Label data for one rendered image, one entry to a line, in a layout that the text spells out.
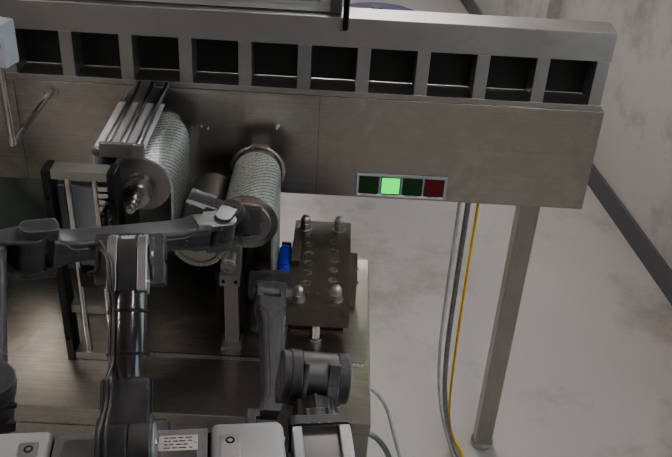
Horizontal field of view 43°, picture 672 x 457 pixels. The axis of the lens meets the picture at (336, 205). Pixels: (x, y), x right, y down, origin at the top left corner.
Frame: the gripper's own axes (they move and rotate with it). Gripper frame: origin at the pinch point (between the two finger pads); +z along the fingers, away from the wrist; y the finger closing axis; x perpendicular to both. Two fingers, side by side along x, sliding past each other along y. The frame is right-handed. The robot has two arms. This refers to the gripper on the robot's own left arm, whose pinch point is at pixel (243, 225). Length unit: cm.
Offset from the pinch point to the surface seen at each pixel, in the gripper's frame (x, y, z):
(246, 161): 18.3, -3.0, 15.5
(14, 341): -31, -59, 19
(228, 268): -10.2, -3.2, 3.0
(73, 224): -3.4, -36.9, -9.5
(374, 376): -38, 34, 152
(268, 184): 11.7, 3.8, 9.8
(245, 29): 50, -5, 6
